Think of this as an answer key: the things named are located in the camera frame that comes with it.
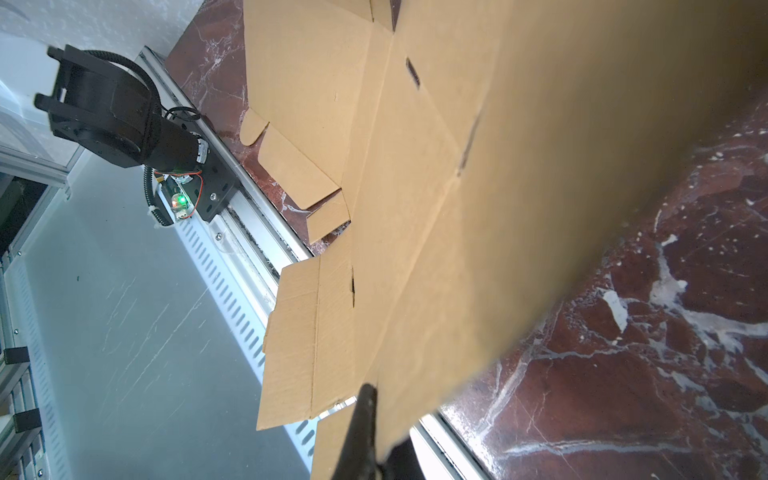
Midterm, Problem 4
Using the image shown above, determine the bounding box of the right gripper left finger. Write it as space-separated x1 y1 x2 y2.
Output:
332 383 378 480

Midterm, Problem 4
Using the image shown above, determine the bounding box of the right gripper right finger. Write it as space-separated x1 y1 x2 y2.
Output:
379 438 425 480

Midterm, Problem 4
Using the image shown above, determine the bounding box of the brown cardboard box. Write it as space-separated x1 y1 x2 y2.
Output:
240 1 767 472

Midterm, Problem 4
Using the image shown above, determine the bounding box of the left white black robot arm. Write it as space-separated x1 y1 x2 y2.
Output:
34 45 208 175

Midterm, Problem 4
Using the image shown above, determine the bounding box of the small green lit circuit board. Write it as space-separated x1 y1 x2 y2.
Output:
154 173 197 221

